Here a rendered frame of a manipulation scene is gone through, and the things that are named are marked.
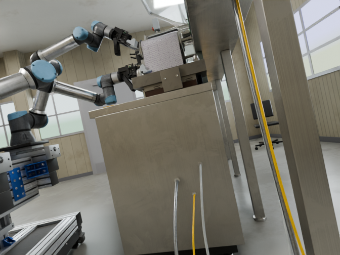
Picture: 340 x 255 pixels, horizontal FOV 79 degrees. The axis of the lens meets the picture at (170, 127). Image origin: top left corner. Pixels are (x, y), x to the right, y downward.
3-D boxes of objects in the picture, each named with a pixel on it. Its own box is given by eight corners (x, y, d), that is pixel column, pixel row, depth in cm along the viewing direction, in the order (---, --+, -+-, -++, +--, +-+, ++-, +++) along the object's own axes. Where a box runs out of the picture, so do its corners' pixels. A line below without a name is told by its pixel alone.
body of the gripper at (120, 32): (129, 32, 133) (113, 25, 135) (123, 44, 134) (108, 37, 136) (133, 36, 141) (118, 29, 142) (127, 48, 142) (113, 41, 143)
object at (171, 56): (149, 83, 131) (143, 54, 131) (185, 74, 127) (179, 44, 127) (149, 83, 131) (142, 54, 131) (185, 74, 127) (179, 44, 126)
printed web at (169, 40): (165, 105, 169) (152, 44, 169) (193, 98, 165) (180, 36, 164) (153, 101, 131) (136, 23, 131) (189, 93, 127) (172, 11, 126)
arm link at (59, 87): (20, 90, 119) (101, 110, 151) (24, 84, 111) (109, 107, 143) (25, 71, 121) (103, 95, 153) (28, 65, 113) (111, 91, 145)
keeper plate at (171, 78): (164, 92, 109) (160, 72, 109) (183, 88, 108) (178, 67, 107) (163, 92, 107) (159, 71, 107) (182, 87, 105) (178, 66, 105)
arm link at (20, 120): (5, 132, 138) (1, 113, 138) (23, 131, 151) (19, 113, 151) (19, 129, 136) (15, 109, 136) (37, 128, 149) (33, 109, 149)
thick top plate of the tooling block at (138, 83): (142, 92, 128) (140, 82, 128) (206, 76, 121) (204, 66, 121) (133, 88, 112) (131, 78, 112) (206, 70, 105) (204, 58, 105)
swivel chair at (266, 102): (294, 144, 345) (284, 95, 344) (266, 151, 334) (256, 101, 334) (272, 142, 396) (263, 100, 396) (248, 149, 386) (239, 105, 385)
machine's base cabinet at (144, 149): (182, 166, 359) (172, 117, 359) (219, 160, 347) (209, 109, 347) (127, 274, 112) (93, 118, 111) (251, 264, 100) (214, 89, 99)
